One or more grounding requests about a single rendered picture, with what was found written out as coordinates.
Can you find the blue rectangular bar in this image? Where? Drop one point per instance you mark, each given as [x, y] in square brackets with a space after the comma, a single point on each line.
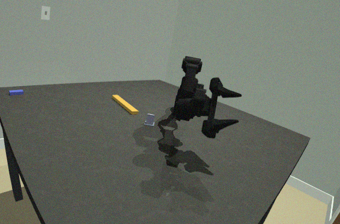
[16, 92]

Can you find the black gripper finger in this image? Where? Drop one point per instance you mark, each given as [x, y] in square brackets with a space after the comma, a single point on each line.
[220, 124]
[227, 93]

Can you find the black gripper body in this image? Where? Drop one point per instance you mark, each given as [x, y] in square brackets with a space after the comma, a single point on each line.
[210, 108]

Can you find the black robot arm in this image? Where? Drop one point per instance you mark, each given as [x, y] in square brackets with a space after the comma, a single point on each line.
[189, 90]

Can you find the yellow bar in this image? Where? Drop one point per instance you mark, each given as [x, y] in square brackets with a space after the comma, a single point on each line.
[124, 104]

